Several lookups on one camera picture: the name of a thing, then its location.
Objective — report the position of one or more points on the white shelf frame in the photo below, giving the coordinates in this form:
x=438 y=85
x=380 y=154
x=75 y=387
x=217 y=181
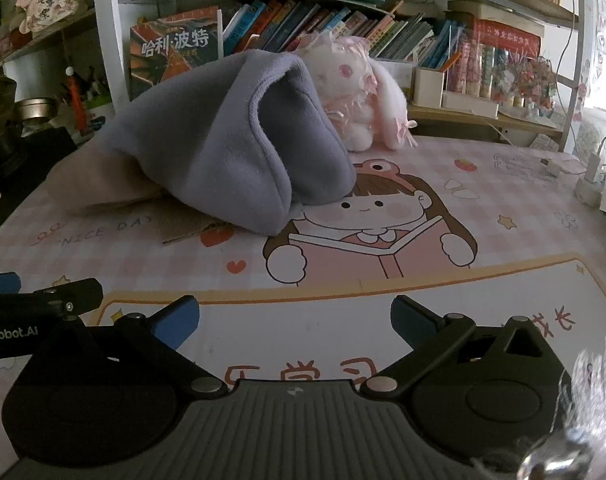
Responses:
x=103 y=35

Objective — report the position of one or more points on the red box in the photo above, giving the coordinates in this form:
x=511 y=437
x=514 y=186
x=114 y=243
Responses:
x=508 y=37

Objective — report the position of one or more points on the round metal tin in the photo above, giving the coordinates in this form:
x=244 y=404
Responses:
x=35 y=110

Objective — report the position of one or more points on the orange tassel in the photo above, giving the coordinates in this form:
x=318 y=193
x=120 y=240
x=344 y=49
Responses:
x=77 y=105

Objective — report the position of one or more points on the row of books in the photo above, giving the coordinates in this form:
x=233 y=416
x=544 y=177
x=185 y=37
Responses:
x=293 y=22

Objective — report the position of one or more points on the pink cartoon desk mat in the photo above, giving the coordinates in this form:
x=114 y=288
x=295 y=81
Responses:
x=508 y=220

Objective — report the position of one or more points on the low white box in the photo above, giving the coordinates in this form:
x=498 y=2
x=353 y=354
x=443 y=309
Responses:
x=470 y=105

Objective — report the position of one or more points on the white pen holder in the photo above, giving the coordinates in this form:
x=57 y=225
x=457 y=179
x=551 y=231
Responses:
x=428 y=87

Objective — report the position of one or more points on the row of decorated tape tubes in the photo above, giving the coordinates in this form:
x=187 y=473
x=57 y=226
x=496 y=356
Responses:
x=508 y=80

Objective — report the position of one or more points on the lavender and beige sweatshirt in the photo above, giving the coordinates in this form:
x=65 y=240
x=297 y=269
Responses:
x=223 y=150

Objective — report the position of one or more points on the cream flat box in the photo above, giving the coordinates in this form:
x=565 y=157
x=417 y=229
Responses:
x=488 y=10

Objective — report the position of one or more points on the clear plastic wrap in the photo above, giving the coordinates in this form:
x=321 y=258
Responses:
x=583 y=410

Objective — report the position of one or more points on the white charger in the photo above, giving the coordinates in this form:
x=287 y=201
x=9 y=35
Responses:
x=590 y=187

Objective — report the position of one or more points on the large dragon cover book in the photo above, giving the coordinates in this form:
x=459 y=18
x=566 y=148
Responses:
x=178 y=45

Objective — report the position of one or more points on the white pink plush bunny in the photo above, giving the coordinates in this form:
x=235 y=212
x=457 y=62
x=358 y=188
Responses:
x=343 y=72

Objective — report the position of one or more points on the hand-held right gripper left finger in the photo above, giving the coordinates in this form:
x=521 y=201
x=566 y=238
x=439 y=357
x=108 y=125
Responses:
x=175 y=321

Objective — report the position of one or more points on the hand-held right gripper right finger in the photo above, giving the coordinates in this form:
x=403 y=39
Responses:
x=408 y=317

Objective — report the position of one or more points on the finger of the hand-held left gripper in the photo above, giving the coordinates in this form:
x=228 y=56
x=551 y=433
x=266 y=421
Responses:
x=0 y=282
x=78 y=292

